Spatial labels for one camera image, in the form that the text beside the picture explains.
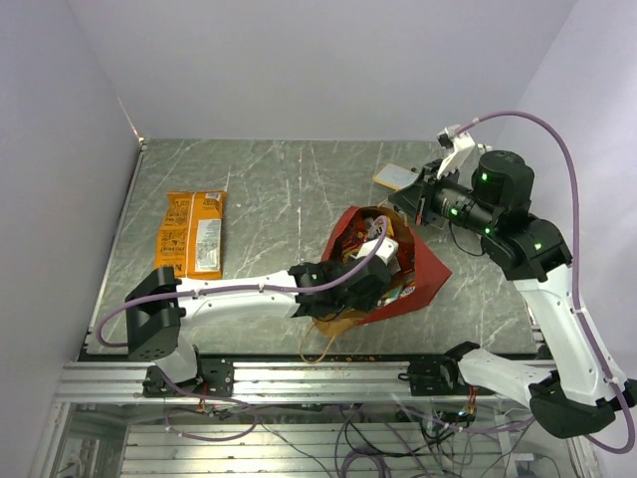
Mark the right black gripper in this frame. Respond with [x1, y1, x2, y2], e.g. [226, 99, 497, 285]
[389, 158, 500, 237]

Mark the red paper bag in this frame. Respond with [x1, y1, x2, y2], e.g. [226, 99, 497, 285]
[292, 206, 452, 363]

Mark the orange kettle chips bag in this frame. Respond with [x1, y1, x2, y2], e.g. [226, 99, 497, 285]
[154, 190, 227, 280]

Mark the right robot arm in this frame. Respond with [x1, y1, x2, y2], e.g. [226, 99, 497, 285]
[388, 150, 636, 438]

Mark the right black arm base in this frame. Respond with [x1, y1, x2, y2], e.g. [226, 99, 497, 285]
[397, 356, 459, 396]

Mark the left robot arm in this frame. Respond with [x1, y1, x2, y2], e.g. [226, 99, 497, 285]
[125, 257, 391, 395]

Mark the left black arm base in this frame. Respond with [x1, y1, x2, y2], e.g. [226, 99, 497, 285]
[142, 358, 234, 398]

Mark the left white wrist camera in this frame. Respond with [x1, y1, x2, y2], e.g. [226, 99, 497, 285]
[355, 237, 398, 265]

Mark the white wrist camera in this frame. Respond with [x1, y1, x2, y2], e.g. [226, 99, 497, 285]
[355, 237, 398, 265]
[437, 124, 491, 179]

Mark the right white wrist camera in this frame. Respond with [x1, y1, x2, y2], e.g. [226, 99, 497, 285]
[437, 124, 491, 179]

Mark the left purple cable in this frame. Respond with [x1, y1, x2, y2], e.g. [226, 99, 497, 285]
[94, 214, 392, 399]

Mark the aluminium frame rail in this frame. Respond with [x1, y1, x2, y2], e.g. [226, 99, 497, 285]
[54, 360, 558, 405]

